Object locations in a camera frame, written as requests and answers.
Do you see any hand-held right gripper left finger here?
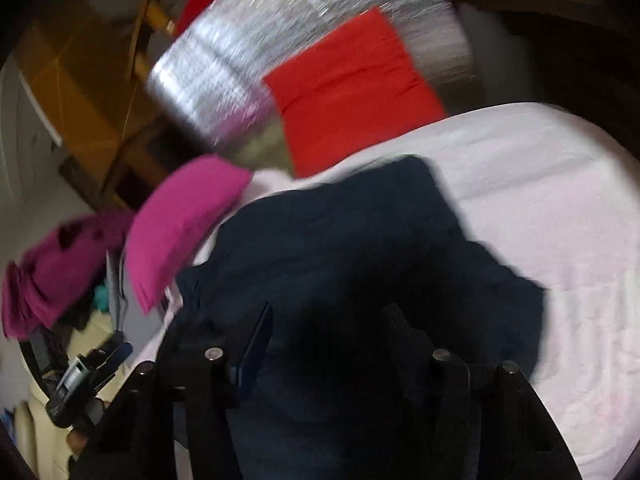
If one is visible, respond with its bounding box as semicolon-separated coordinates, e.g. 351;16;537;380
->
75;302;275;480

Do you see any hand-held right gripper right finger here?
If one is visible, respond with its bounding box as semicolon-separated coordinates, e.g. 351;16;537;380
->
380;302;583;480

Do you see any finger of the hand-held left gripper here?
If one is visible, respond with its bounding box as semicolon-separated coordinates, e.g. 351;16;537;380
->
97;330;135;386

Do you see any navy zip jacket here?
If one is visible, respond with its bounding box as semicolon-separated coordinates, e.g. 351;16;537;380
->
160;155;546;480

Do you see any grey garment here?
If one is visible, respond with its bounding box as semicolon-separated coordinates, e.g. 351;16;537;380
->
105;250;171;356

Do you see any cream leather sofa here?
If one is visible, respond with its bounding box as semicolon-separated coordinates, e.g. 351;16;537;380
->
15;310;131;476

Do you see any black garment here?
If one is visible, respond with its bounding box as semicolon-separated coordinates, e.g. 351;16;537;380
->
47;290;101;343

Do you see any purple fleece jacket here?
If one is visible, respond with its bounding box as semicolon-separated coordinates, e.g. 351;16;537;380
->
0;210;136;341

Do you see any magenta pillow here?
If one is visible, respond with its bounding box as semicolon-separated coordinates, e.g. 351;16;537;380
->
125;155;253;316

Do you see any white bed sheet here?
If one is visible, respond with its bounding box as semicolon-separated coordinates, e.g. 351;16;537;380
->
125;102;640;480

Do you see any red pillow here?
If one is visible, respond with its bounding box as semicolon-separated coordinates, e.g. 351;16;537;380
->
262;7;448;178

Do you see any silver foil insulation panel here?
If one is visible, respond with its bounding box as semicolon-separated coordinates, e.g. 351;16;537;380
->
145;0;473;171

